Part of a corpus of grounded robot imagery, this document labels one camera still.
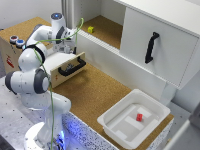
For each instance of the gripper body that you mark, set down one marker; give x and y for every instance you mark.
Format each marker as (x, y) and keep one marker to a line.
(69, 46)

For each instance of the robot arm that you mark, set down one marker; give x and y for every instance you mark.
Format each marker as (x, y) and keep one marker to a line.
(30, 81)

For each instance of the yellow block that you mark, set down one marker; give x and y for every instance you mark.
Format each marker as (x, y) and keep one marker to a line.
(90, 30)

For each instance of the wooden drawer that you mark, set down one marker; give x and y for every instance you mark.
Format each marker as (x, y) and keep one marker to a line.
(71, 78)

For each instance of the wooden drawer box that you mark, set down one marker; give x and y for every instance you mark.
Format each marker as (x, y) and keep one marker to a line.
(18, 29)

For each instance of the pink block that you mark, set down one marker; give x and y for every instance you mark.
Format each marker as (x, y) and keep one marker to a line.
(139, 117)

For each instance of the white cabinet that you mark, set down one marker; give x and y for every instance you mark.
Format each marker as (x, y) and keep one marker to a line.
(110, 60)

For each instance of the blue button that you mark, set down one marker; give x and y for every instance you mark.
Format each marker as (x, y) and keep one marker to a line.
(20, 42)

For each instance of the red button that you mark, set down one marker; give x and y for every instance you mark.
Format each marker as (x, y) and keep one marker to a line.
(13, 38)

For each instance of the white plastic box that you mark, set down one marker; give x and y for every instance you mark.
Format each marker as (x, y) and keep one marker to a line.
(116, 128)

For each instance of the white sliding door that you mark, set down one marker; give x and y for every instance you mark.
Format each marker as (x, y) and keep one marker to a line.
(166, 50)

